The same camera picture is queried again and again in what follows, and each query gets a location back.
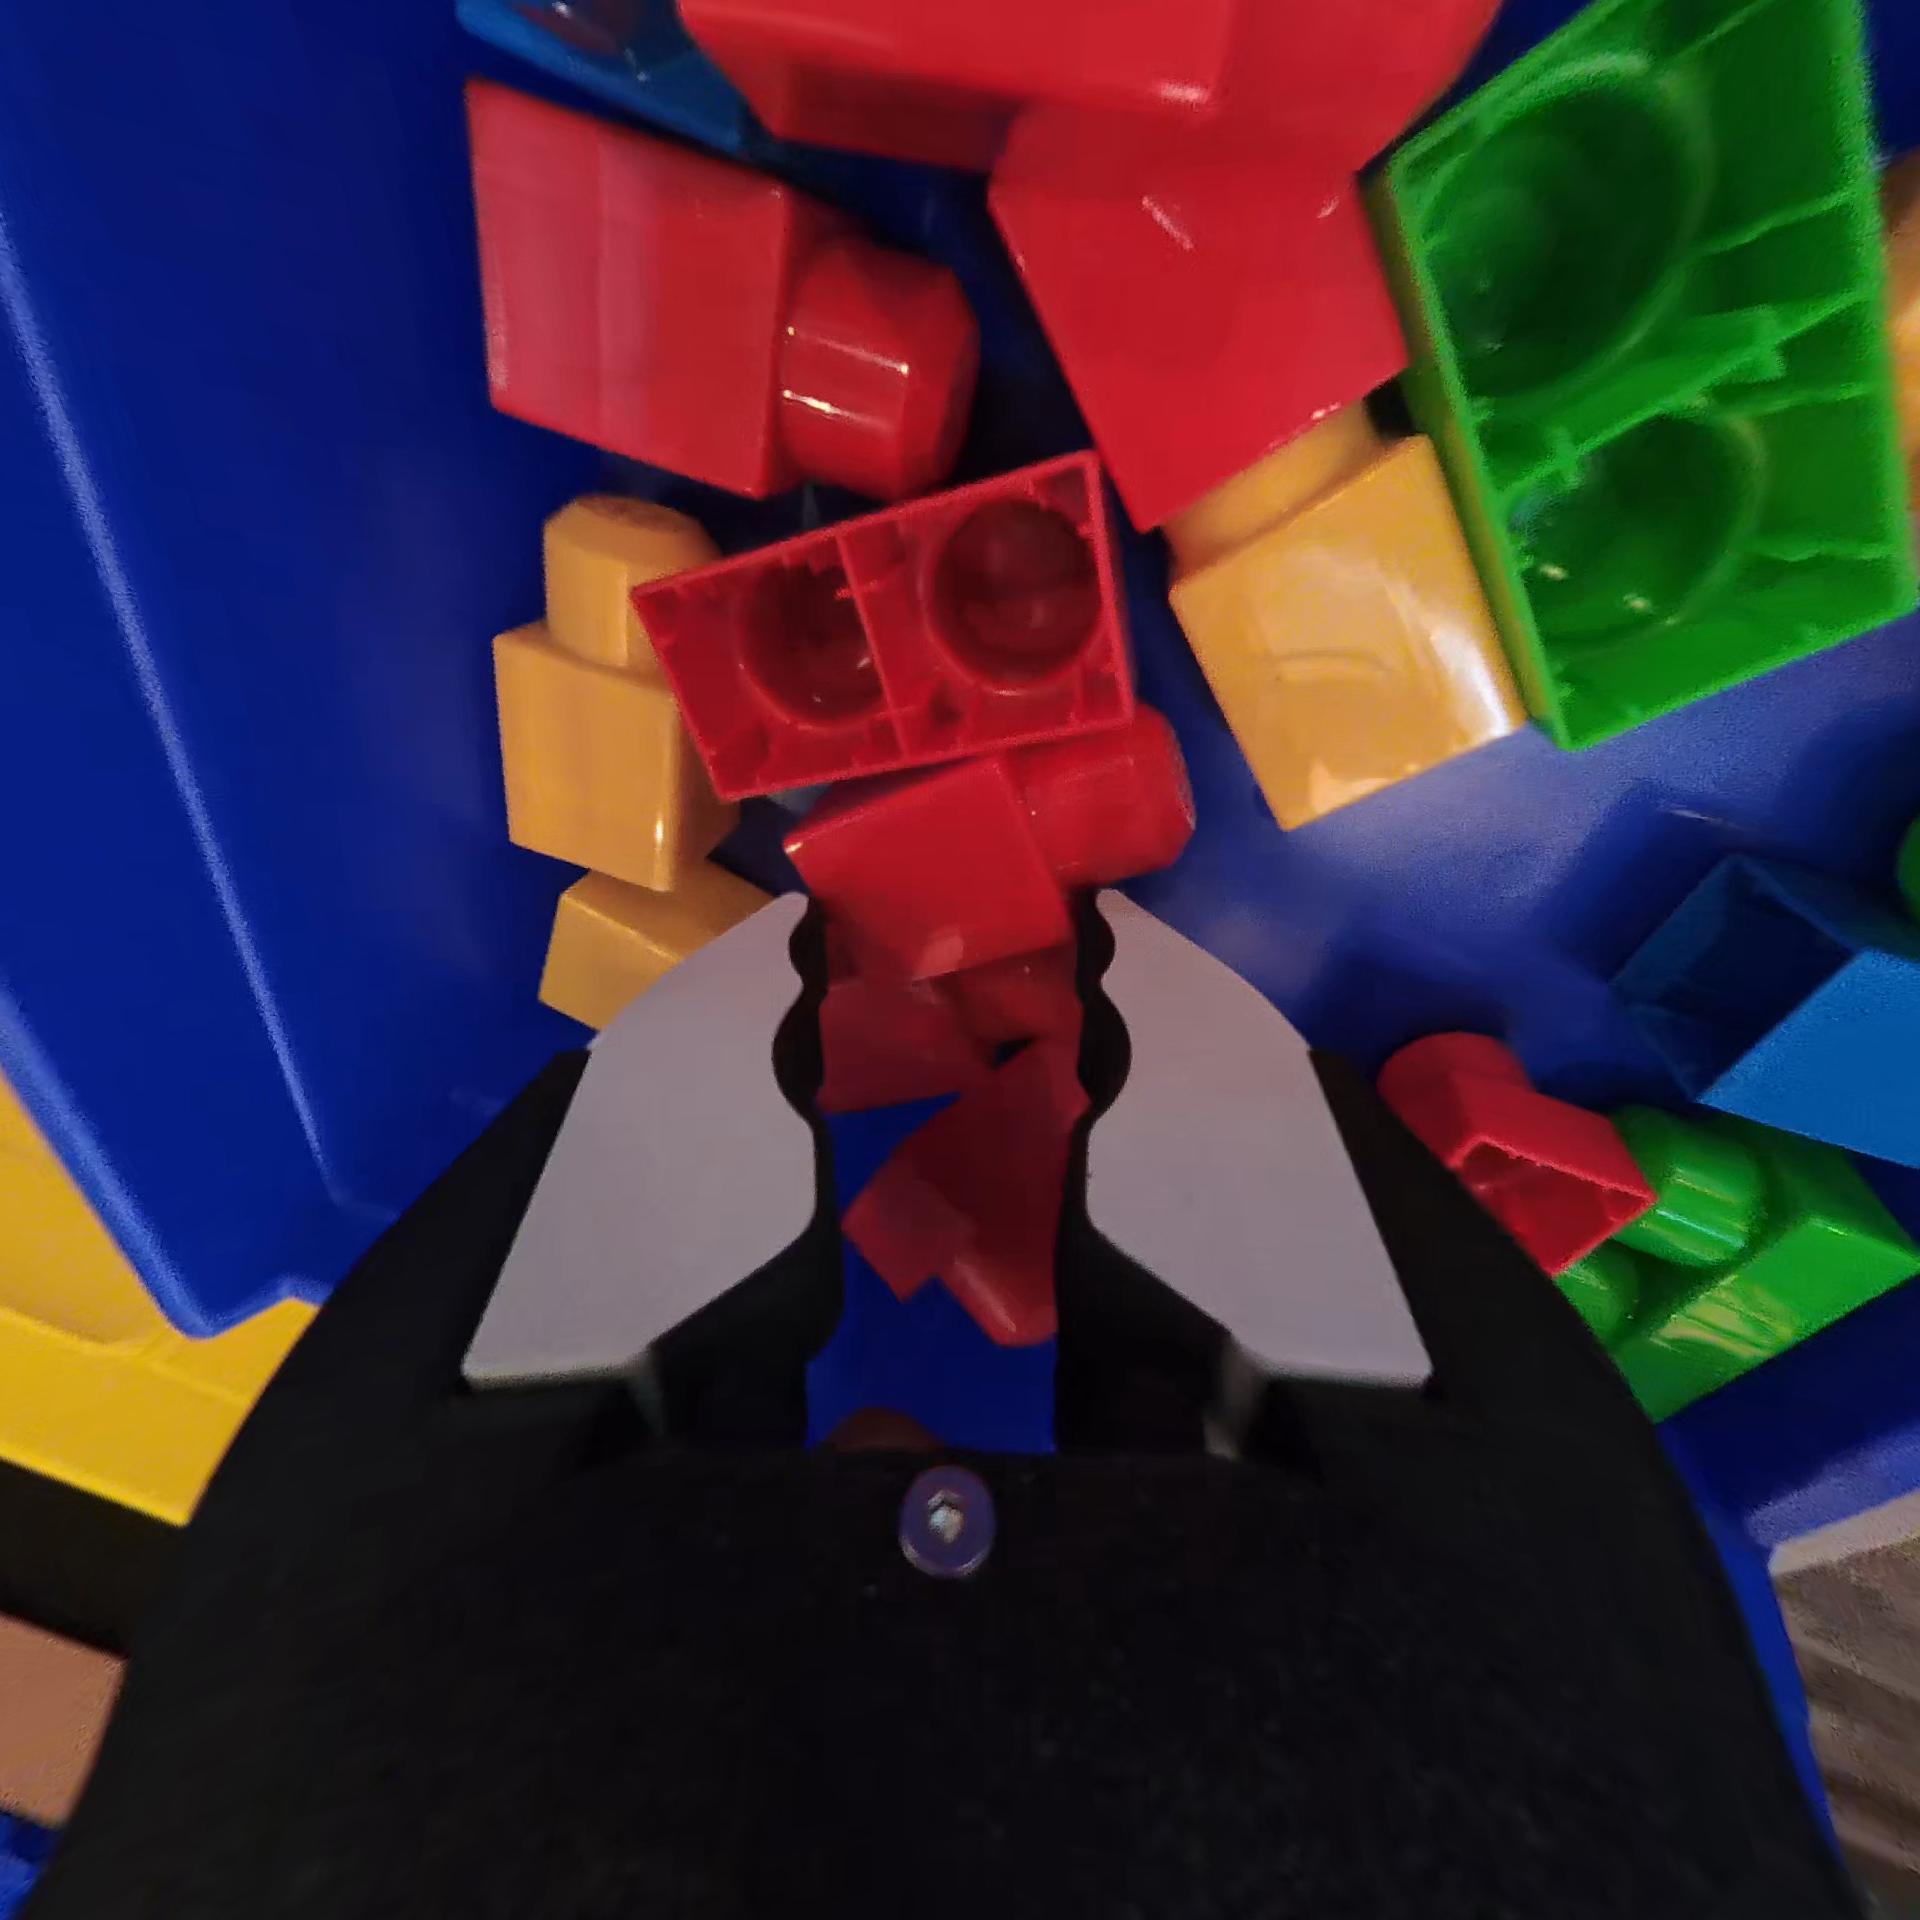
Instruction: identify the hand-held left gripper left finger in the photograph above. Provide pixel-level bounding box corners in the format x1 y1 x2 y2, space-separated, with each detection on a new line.
459 892 849 1396

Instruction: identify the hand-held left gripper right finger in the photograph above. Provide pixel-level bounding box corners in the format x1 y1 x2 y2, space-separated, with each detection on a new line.
1051 890 1436 1396

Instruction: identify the blue storage bin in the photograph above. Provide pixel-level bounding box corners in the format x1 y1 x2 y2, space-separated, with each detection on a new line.
0 0 1920 1561

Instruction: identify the pile of colourful blocks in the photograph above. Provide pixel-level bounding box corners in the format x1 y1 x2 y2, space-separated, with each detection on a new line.
467 0 1920 1426

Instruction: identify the yellow storage bin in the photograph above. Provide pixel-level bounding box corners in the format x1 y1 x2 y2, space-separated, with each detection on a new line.
0 1081 317 1531

